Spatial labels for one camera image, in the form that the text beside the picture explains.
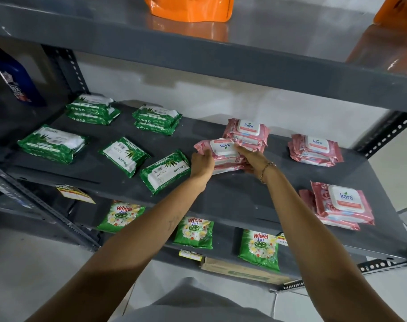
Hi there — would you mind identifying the person's right hand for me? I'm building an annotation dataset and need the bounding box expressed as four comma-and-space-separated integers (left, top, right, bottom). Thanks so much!
234, 145, 275, 180

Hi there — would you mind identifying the person's left hand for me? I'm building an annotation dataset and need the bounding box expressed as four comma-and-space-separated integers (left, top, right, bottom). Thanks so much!
190, 148, 216, 181

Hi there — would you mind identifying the pink wipes pack white lid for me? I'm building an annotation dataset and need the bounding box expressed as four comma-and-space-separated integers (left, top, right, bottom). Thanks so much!
193, 139, 247, 162
212, 157, 248, 175

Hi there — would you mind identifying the person's right forearm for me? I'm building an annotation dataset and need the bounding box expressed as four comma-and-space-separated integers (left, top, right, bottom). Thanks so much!
259, 166, 407, 322

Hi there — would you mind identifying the person's left forearm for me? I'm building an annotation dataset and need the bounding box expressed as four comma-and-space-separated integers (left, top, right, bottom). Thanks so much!
25, 171, 213, 322

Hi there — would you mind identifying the grey metal shelf rack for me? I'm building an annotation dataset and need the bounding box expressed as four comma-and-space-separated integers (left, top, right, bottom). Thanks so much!
0, 40, 102, 250
0, 0, 407, 293

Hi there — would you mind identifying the green detergent packet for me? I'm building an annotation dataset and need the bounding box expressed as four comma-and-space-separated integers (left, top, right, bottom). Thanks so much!
238, 229, 281, 273
97, 201, 146, 234
173, 216, 215, 250

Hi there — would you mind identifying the group of pink wipes packets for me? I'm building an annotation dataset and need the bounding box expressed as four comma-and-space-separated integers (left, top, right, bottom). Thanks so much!
222, 118, 376, 231

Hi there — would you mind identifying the brown cardboard box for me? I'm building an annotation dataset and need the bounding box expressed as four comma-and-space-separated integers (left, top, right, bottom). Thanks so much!
200, 256, 292, 286

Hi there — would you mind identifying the orange plastic packet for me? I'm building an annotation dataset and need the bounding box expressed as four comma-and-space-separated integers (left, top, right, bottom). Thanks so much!
373, 0, 407, 26
143, 0, 235, 23

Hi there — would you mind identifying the person's grey shirt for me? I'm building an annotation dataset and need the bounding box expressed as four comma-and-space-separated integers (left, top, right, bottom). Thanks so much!
115, 277, 285, 322

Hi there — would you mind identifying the group of green wipes packets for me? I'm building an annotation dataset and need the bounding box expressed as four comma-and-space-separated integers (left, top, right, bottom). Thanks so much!
17, 93, 191, 195

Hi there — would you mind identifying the dark blue bottle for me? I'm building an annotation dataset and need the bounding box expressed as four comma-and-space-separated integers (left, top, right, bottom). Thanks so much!
0, 35, 47, 108

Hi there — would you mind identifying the beaded bracelet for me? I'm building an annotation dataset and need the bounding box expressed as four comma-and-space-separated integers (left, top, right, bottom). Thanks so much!
259, 161, 277, 184

